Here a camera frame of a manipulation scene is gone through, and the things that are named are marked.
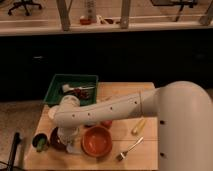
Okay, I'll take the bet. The white round container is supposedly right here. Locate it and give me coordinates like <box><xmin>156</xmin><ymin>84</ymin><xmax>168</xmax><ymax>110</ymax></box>
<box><xmin>48</xmin><ymin>105</ymin><xmax>58</xmax><ymax>120</ymax></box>

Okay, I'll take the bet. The dark red item in tray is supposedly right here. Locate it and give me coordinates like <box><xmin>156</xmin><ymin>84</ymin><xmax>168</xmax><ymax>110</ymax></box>
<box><xmin>74</xmin><ymin>89</ymin><xmax>89</xmax><ymax>99</ymax></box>

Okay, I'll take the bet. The black office chair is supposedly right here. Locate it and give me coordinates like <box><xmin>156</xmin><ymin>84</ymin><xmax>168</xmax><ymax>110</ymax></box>
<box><xmin>8</xmin><ymin>0</ymin><xmax>42</xmax><ymax>16</ymax></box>
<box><xmin>150</xmin><ymin>0</ymin><xmax>198</xmax><ymax>22</ymax></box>

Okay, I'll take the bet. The orange bowl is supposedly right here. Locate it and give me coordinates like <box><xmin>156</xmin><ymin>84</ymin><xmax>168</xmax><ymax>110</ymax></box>
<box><xmin>81</xmin><ymin>126</ymin><xmax>112</xmax><ymax>158</ymax></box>

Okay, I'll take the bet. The purple bowl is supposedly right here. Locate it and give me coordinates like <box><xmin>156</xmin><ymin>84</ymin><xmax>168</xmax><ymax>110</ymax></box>
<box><xmin>50</xmin><ymin>127</ymin><xmax>66</xmax><ymax>151</ymax></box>

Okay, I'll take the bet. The green plastic tray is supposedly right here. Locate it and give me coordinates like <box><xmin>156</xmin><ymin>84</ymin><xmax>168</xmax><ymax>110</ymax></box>
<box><xmin>44</xmin><ymin>74</ymin><xmax>98</xmax><ymax>106</ymax></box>

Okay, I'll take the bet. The white-handled utensil in tray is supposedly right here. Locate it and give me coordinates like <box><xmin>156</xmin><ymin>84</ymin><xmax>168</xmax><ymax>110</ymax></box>
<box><xmin>62</xmin><ymin>84</ymin><xmax>94</xmax><ymax>93</ymax></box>

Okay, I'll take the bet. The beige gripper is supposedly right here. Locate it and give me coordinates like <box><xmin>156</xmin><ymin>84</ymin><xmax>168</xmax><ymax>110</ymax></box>
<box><xmin>57</xmin><ymin>127</ymin><xmax>79</xmax><ymax>145</ymax></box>

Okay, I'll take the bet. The small orange fruit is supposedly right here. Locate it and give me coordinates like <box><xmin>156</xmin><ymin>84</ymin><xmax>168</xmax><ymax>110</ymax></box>
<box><xmin>101</xmin><ymin>121</ymin><xmax>112</xmax><ymax>129</ymax></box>

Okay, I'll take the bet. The light blue towel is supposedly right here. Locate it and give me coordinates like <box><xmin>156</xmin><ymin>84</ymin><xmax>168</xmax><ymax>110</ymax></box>
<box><xmin>66</xmin><ymin>143</ymin><xmax>81</xmax><ymax>155</ymax></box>

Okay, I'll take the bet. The black office chair right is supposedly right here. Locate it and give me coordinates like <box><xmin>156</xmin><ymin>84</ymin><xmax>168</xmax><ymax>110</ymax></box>
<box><xmin>150</xmin><ymin>0</ymin><xmax>198</xmax><ymax>22</ymax></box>

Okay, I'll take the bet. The black stand at left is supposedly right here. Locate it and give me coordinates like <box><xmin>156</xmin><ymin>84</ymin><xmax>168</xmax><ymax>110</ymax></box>
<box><xmin>0</xmin><ymin>132</ymin><xmax>25</xmax><ymax>171</ymax></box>

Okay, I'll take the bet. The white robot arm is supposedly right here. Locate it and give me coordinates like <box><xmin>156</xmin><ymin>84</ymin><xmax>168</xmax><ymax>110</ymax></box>
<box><xmin>54</xmin><ymin>81</ymin><xmax>213</xmax><ymax>171</ymax></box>

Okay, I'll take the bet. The dark green cup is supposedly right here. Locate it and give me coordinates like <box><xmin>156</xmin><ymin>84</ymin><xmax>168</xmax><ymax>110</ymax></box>
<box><xmin>32</xmin><ymin>133</ymin><xmax>49</xmax><ymax>152</ymax></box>

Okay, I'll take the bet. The black office chair left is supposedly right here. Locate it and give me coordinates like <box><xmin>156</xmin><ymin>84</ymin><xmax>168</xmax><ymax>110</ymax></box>
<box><xmin>8</xmin><ymin>0</ymin><xmax>42</xmax><ymax>16</ymax></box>

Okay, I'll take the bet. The silver metal fork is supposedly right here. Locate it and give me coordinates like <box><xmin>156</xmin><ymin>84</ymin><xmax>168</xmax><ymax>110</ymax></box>
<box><xmin>116</xmin><ymin>137</ymin><xmax>143</xmax><ymax>161</ymax></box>

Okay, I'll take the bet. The red and white object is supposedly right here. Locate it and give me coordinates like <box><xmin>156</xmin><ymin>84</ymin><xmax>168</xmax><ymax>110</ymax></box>
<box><xmin>79</xmin><ymin>0</ymin><xmax>97</xmax><ymax>25</ymax></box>

